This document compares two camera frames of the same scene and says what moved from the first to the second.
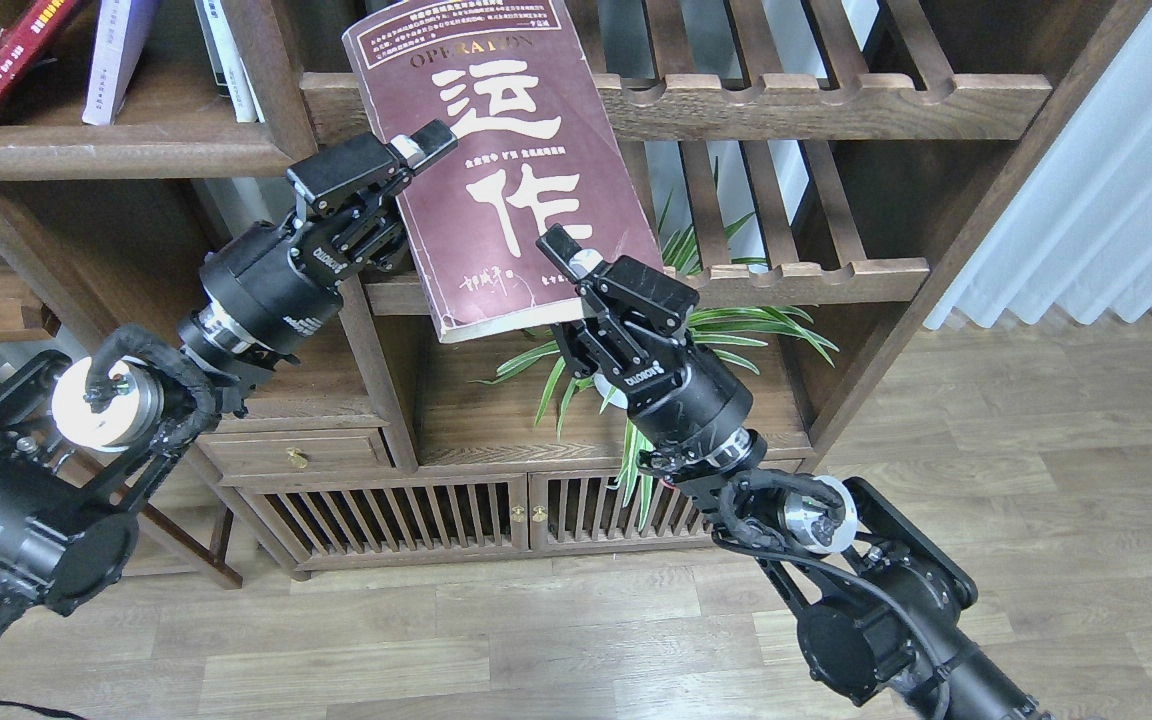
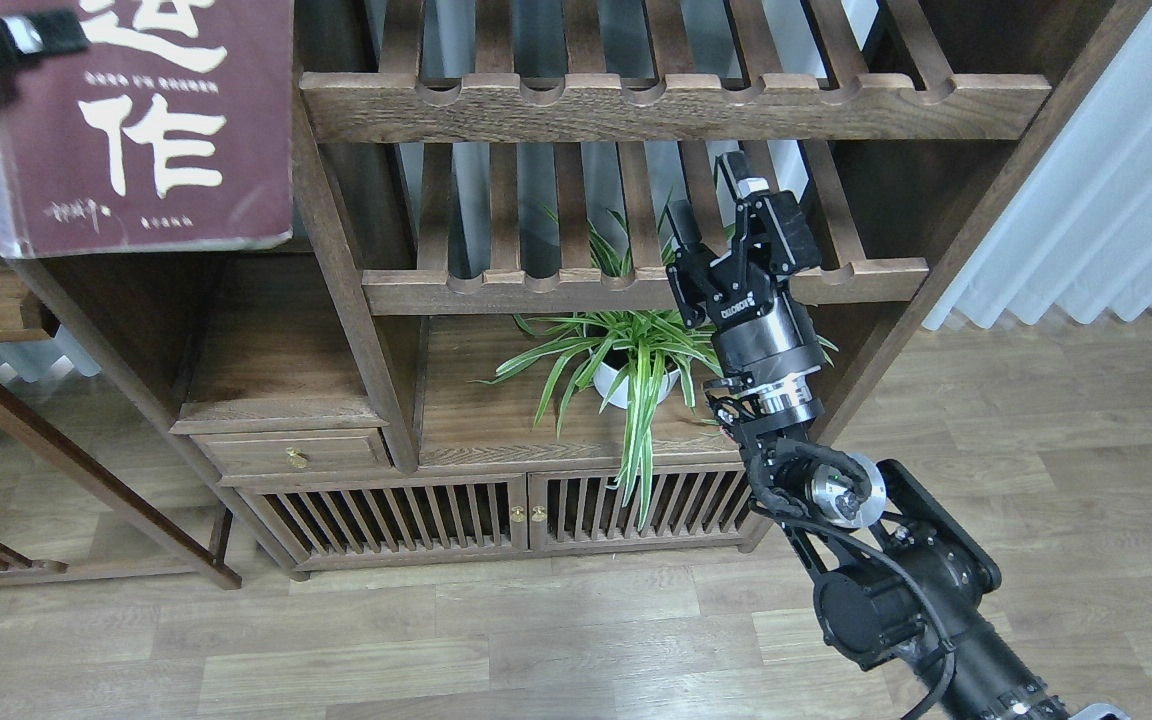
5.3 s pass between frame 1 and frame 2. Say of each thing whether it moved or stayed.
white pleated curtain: stayed
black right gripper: moved
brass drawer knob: stayed
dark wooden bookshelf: stayed
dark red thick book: moved
